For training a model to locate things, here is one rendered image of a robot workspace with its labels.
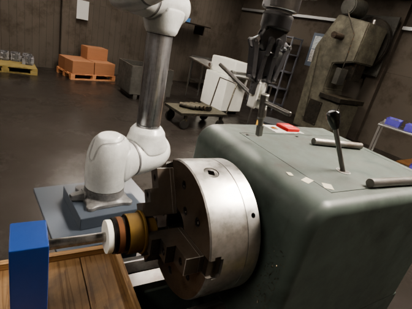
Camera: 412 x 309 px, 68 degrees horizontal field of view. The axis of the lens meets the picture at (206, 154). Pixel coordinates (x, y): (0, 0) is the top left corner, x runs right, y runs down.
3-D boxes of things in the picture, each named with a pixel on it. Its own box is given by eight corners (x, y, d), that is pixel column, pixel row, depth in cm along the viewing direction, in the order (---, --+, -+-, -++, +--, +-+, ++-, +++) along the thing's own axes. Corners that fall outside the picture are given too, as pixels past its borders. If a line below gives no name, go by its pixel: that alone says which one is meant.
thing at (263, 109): (264, 136, 83) (271, 94, 77) (257, 137, 82) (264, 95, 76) (259, 133, 84) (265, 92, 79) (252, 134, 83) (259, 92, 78)
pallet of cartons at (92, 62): (104, 74, 771) (106, 48, 747) (118, 83, 708) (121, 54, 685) (54, 69, 699) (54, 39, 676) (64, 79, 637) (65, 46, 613)
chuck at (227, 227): (170, 221, 94) (199, 133, 78) (216, 318, 72) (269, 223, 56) (142, 224, 89) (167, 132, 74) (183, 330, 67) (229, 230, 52)
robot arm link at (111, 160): (75, 181, 121) (78, 129, 113) (113, 170, 136) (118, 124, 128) (99, 199, 113) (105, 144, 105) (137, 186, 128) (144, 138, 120)
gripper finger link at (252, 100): (262, 83, 78) (260, 82, 78) (254, 108, 81) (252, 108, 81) (255, 80, 81) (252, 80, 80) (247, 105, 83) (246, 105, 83)
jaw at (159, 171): (180, 212, 75) (176, 164, 76) (190, 211, 70) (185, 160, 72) (136, 217, 69) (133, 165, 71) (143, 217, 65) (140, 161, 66)
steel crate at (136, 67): (113, 89, 648) (117, 57, 624) (153, 92, 707) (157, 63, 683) (129, 100, 592) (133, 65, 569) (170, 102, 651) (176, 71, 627)
